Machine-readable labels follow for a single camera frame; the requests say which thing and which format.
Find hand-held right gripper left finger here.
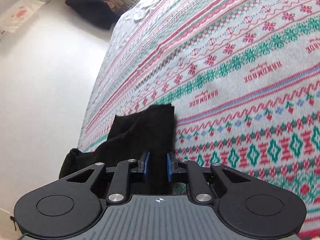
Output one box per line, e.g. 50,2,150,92
65,151,151,204

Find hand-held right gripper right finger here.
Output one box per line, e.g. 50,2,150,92
166,151,252,203

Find black pants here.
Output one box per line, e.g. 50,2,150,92
59,103,175,195

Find red green patterned blanket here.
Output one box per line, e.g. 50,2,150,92
77,0,320,240

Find hanging dark coat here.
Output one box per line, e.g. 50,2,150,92
64,0,120,30

